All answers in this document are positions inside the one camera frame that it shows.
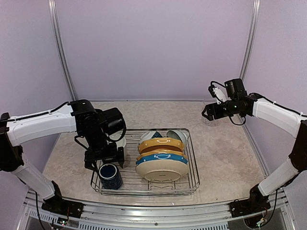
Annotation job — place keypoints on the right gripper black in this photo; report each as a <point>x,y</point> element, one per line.
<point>217,113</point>

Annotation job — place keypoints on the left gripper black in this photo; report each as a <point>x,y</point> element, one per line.
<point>89,158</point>

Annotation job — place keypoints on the dark blue mug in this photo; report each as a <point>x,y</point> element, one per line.
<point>110,176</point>

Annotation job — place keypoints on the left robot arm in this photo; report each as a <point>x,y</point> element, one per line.
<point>101,129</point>

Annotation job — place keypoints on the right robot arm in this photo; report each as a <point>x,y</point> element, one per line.
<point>233,99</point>

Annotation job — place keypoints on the blue oval dish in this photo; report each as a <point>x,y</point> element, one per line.
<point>154,157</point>

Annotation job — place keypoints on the upper yellow oval dish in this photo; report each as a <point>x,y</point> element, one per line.
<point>161,144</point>

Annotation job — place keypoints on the white ribbed mug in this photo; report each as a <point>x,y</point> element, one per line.
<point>120,143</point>

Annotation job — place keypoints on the pale green checked bowl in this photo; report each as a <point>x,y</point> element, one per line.
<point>177,134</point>

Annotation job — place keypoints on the white blue-rimmed bowl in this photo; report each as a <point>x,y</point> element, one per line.
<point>149,135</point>

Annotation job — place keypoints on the cream plate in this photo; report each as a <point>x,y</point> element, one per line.
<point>162,171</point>

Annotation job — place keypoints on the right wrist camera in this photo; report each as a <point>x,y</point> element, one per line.
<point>216,92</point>

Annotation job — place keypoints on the wire dish rack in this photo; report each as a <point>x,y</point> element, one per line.
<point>135,185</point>

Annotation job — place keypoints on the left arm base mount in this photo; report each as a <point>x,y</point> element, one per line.
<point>62,206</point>

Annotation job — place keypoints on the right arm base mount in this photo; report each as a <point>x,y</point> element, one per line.
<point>249,206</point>

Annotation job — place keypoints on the right frame post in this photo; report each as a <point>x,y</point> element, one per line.
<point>250,40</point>

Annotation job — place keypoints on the frame post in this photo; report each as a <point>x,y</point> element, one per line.
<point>250,40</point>
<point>60,48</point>

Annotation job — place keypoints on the left frame post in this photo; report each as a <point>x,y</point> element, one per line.
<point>60,48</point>

